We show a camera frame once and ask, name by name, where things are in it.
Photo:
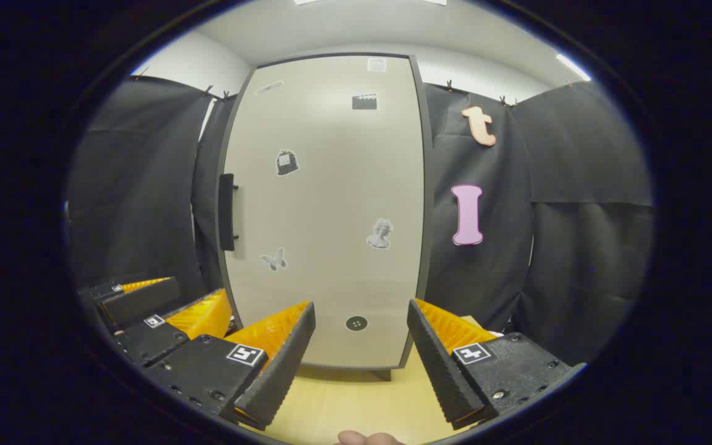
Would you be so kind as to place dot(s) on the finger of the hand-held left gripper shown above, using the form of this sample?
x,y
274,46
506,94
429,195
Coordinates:
x,y
146,343
146,303

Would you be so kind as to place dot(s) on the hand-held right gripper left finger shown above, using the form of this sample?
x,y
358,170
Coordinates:
x,y
282,377

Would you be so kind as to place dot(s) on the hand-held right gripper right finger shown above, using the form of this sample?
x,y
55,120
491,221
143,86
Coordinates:
x,y
442,371

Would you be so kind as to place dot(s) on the dark grey cabinet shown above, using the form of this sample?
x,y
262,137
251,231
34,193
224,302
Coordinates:
x,y
429,185

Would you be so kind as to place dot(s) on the black backdrop cloth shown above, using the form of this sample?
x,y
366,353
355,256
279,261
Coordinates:
x,y
133,185

